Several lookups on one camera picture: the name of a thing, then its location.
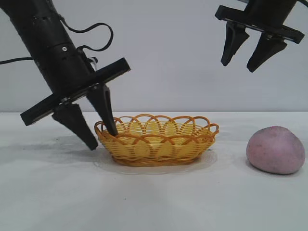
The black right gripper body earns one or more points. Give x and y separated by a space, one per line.
267 15

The pink peach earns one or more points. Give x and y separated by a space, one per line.
274 150

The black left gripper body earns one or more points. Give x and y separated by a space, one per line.
62 72

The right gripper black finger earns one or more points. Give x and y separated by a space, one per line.
264 49
233 39

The yellow woven wicker basket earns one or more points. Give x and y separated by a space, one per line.
156 151

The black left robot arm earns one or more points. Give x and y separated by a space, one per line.
36 24

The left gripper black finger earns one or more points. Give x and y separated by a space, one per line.
77 125
103 106

